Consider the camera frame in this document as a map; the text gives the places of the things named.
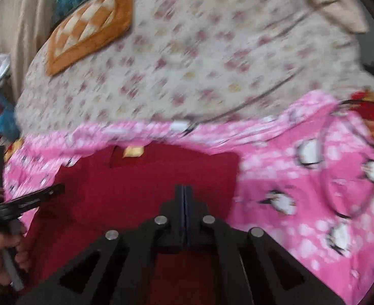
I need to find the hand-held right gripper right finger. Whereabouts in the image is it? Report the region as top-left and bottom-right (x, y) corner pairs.
(185, 186), (346, 305)

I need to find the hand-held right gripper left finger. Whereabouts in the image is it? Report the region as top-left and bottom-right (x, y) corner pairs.
(15, 185), (185, 305)

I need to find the dark red garment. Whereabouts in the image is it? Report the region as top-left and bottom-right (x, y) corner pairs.
(25, 142), (241, 305)

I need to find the blue plastic bag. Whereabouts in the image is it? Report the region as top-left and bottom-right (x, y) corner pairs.
(0, 90), (21, 141)

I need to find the pink penguin print blanket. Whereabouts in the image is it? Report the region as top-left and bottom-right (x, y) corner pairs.
(3, 90), (374, 305)

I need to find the beige curtain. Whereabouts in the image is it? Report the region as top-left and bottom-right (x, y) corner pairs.
(0, 0), (61, 102)

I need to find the floral print quilt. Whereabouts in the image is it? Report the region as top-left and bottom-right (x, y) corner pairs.
(15, 0), (374, 131)

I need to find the orange checkered cushion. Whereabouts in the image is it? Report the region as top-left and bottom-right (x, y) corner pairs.
(45, 0), (140, 77)

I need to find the red and yellow blanket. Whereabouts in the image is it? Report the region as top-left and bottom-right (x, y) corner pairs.
(349, 89), (374, 166)

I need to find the beige cloth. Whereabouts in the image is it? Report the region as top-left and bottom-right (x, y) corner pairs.
(301, 0), (369, 35)

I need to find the thin black cable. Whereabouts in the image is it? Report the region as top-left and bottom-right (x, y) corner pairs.
(320, 98), (374, 219)

